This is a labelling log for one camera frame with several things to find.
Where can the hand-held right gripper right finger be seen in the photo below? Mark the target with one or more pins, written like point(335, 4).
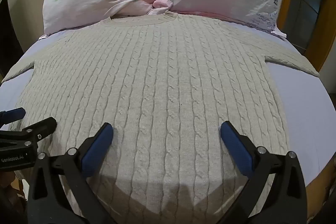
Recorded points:
point(236, 146)

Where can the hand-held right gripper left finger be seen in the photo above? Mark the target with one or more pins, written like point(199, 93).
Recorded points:
point(96, 146)

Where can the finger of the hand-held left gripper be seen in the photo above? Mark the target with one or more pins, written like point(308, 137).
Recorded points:
point(11, 114)
point(39, 127)

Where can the wooden bed frame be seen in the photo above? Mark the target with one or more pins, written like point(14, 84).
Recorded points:
point(296, 3)

